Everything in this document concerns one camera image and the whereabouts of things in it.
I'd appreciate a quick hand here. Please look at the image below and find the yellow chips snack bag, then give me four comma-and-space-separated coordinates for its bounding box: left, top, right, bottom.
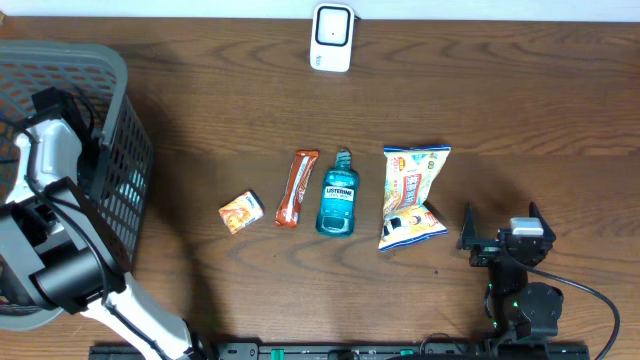
378, 145, 452, 252

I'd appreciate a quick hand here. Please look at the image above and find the orange red snack bar wrapper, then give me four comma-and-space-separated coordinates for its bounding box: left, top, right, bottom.
274, 150, 319, 228

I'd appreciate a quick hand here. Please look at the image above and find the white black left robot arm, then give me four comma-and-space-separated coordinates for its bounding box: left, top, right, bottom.
1, 118, 212, 359

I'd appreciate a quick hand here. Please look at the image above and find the teal Listerine mouthwash bottle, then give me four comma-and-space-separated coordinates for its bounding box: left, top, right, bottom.
316, 148, 359, 237

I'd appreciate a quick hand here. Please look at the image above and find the white barcode scanner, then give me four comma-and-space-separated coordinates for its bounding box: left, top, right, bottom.
309, 3, 355, 73

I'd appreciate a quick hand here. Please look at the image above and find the small orange tissue pack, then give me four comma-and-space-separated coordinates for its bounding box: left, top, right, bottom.
218, 191, 264, 234

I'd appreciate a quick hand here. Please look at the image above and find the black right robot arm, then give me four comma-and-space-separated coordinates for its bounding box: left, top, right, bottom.
459, 203, 564, 341

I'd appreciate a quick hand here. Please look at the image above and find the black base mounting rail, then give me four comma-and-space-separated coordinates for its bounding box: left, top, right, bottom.
89, 341, 591, 360

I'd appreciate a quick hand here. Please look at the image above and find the grey plastic shopping basket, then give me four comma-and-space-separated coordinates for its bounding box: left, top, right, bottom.
0, 40, 155, 332

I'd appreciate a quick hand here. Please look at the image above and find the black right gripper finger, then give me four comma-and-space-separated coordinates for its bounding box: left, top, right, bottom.
456, 202, 478, 250
529, 202, 556, 243

